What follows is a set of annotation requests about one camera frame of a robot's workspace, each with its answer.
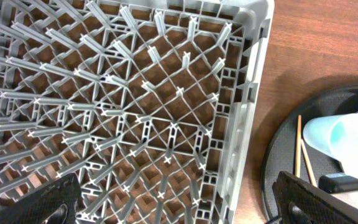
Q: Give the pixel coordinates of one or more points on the wooden chopstick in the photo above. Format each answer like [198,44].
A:
[308,164]
[298,147]

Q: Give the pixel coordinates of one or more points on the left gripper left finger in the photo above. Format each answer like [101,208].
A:
[55,202]

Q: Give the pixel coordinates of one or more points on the grey dishwasher rack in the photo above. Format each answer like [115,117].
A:
[149,103]

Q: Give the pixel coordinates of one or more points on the blue plastic cup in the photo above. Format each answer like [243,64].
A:
[335,136]

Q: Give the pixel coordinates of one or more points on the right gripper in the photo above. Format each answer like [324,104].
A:
[340,186]

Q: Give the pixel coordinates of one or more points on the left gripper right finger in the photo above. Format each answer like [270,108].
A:
[300,202]

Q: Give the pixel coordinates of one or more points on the round black tray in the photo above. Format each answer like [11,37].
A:
[280,154]

